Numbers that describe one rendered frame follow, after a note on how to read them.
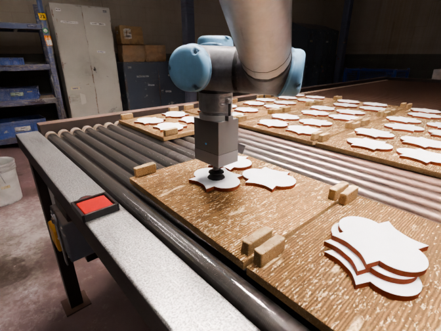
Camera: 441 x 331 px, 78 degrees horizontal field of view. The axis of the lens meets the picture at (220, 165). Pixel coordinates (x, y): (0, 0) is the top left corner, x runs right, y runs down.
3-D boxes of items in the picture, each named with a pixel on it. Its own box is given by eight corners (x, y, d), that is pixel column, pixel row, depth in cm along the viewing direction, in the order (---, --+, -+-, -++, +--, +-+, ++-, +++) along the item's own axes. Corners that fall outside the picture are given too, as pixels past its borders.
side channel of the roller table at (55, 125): (44, 146, 120) (39, 125, 117) (41, 143, 124) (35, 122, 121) (383, 84, 372) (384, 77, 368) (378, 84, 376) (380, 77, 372)
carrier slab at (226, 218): (243, 270, 42) (243, 262, 41) (129, 183, 71) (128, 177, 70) (349, 198, 63) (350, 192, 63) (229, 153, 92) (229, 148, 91)
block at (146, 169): (136, 178, 69) (135, 168, 68) (133, 176, 71) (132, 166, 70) (157, 172, 73) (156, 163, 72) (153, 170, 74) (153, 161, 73)
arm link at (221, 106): (216, 88, 65) (241, 92, 59) (216, 108, 67) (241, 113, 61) (191, 92, 60) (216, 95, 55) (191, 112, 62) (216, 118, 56)
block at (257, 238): (248, 259, 42) (249, 243, 41) (239, 253, 43) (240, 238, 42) (272, 242, 46) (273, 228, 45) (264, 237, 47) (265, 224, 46)
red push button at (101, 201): (86, 220, 56) (84, 214, 55) (77, 209, 60) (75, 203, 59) (115, 209, 59) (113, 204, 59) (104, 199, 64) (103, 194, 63)
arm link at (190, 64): (230, 44, 41) (246, 46, 50) (162, 41, 44) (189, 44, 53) (227, 97, 44) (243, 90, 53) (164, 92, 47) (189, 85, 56)
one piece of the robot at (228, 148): (256, 99, 63) (252, 165, 69) (228, 95, 69) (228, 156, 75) (218, 106, 55) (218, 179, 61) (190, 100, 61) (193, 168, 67)
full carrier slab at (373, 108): (386, 117, 144) (388, 110, 142) (314, 108, 171) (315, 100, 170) (405, 109, 166) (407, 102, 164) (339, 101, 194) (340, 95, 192)
